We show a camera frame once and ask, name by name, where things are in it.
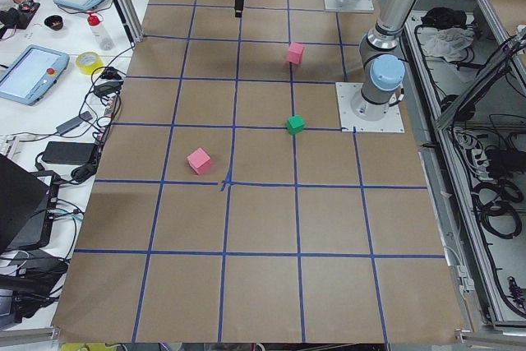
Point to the green cube near arm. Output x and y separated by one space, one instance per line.
295 124

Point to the pink cube centre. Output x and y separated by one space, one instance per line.
295 53

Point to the pink cube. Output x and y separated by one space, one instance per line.
295 53
199 161

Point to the red cap squeeze bottle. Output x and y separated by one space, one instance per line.
101 35

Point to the yellow tape roll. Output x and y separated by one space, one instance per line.
89 63

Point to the pink cube far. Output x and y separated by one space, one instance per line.
199 161

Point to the black bowl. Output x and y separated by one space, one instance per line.
54 22

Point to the white cloth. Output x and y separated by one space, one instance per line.
450 44

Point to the teach pendant near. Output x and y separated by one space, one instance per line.
32 74

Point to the black power adapter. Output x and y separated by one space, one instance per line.
70 153

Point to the black laptop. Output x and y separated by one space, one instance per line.
27 201

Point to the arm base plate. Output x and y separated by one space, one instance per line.
358 115
353 6

